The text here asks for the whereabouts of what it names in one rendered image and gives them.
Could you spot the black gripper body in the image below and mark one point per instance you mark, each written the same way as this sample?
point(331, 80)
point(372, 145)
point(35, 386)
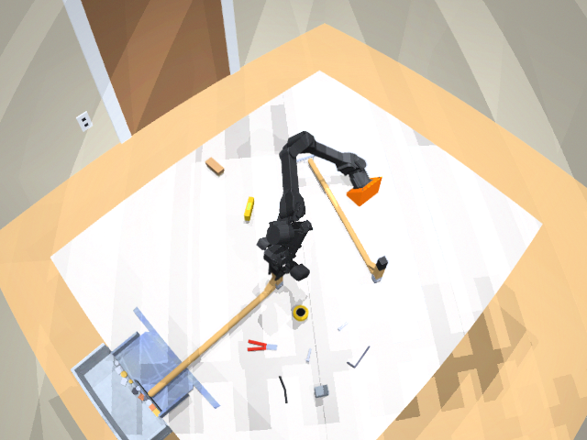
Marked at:
point(297, 272)

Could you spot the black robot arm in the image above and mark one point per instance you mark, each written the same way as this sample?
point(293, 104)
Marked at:
point(292, 204)

